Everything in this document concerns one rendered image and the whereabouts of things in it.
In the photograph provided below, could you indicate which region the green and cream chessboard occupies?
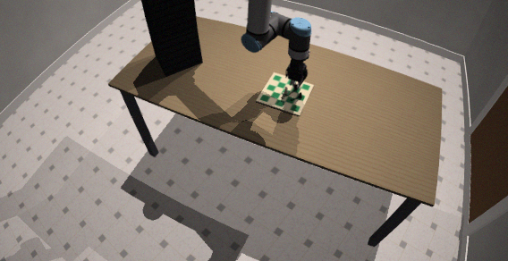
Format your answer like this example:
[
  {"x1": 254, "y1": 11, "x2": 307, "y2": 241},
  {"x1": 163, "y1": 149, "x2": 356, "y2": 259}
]
[{"x1": 256, "y1": 72, "x2": 314, "y2": 116}]

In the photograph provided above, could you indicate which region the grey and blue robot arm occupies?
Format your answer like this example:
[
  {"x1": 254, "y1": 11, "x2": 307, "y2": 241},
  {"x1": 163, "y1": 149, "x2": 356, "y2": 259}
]
[{"x1": 241, "y1": 0, "x2": 311, "y2": 61}]

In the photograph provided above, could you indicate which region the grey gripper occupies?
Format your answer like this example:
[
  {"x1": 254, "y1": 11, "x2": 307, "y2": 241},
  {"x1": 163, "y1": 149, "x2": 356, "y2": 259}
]
[{"x1": 285, "y1": 58, "x2": 308, "y2": 89}]

